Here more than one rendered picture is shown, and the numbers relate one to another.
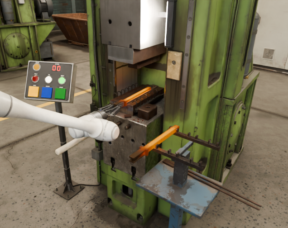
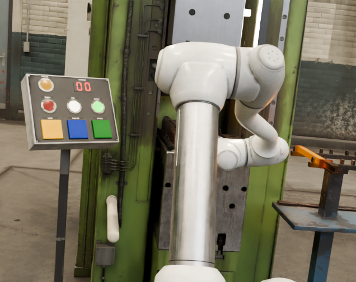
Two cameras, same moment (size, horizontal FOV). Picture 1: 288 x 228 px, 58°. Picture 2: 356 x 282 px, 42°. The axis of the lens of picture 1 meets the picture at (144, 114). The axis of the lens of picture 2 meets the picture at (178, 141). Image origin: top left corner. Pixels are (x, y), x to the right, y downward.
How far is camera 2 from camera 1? 1.64 m
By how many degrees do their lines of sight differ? 43
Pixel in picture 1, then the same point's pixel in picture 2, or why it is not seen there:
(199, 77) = (293, 87)
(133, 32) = (230, 28)
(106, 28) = (184, 21)
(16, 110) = not seen: hidden behind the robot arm
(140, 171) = (233, 236)
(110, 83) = (148, 113)
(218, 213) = not seen: outside the picture
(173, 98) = not seen: hidden behind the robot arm
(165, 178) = (310, 215)
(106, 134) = (284, 149)
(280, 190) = (301, 253)
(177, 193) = (341, 222)
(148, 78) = (165, 113)
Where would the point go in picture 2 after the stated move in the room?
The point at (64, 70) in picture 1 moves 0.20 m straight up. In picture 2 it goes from (98, 89) to (101, 40)
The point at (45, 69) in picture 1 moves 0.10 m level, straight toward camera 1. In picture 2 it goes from (62, 89) to (83, 92)
